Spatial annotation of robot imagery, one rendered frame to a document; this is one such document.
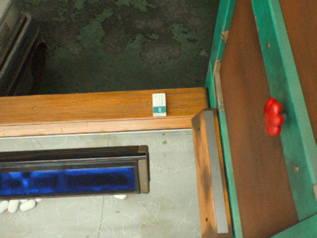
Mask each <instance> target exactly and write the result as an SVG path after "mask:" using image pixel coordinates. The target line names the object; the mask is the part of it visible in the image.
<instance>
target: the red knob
mask: <svg viewBox="0 0 317 238"><path fill-rule="evenodd" d="M281 111H282V105H281V104H280V103H279V102H278V101H277V99H275V98H269V99H268V100H267V102H266V104H265V106H264V114H265V116H264V119H263V121H264V124H265V125H266V132H267V134H269V135H274V136H277V135H279V134H280V133H281V130H282V129H281V125H282V124H283V122H284V121H286V120H287V114H286V112H281Z"/></svg>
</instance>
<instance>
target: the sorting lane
mask: <svg viewBox="0 0 317 238"><path fill-rule="evenodd" d="M136 145H138V146H140V145H147V146H148V148H149V159H150V192H149V193H140V194H127V195H126V197H125V198H124V199H120V198H116V197H115V196H114V195H103V196H82V197H61V198H50V199H42V200H41V201H40V202H37V201H36V200H35V199H29V200H33V201H34V202H35V206H34V207H33V208H31V209H29V210H27V211H22V210H21V209H20V206H21V205H22V204H23V203H22V202H21V201H20V200H19V204H18V209H17V210H16V211H15V212H9V211H8V209H6V210H5V211H4V212H2V213H1V214H0V238H202V231H201V222H200V211H199V199H198V187H197V170H196V161H195V151H194V142H193V132H192V129H175V130H154V131H134V132H113V133H92V134H72V135H50V136H30V137H9V138H0V152H11V151H31V150H51V149H74V148H95V147H115V146H136ZM29 200H28V201H29Z"/></svg>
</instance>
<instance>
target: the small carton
mask: <svg viewBox="0 0 317 238"><path fill-rule="evenodd" d="M153 116H154V117H156V116H166V99H165V93H162V94H153Z"/></svg>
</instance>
